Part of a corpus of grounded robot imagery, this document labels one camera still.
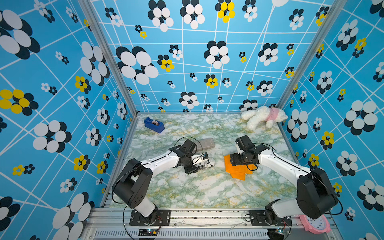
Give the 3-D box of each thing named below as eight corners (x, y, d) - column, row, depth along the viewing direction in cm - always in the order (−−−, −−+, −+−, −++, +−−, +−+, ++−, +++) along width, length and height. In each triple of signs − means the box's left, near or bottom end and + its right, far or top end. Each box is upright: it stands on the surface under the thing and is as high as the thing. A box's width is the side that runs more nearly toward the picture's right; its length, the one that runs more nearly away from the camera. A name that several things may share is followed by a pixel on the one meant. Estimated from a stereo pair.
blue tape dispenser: (145, 127, 114) (142, 120, 108) (149, 122, 117) (147, 116, 111) (160, 133, 110) (158, 127, 104) (164, 129, 113) (162, 122, 107)
